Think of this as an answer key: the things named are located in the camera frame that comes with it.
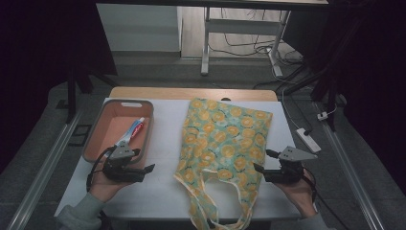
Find hand-held gripper black cable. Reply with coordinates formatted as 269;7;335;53
85;145;118;193
302;167;352;230

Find black floor cables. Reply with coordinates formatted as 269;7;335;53
208;9;305;66

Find person's right hand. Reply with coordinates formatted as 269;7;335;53
274;169;317;219

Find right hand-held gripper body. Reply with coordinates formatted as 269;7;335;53
263;146;319;185

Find pink basket with grey rim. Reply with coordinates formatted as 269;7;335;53
81;99;155;170

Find black floor socket plate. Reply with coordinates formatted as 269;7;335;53
67;124;93;148

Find white red blue toothpaste tube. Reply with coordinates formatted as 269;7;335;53
114;116;146;151

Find person's left hand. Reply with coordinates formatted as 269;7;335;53
90;172;129;203

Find white power strip cable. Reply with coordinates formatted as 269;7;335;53
281;85;303;130

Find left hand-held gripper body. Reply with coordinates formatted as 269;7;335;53
102;141;147;184

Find right hand-held gripper black cable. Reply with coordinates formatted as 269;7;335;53
302;167;352;230

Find white table mat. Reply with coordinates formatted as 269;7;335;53
54;97;303;222

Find yellow floral cloth bag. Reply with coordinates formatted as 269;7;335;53
172;97;274;230

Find white metal desk frame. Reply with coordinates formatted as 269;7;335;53
200;6;292;78

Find metal floor rail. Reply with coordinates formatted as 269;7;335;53
6;107;84;230
320;120;386;230

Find left hand-held gripper black cable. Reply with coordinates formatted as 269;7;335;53
85;145;118;193

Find black metal stand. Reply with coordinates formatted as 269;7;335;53
64;60;120;125
281;60;344;132

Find white power strip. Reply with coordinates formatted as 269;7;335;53
295;127;323;154

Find dark curtain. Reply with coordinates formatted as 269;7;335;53
282;0;406;196
0;0;119;175

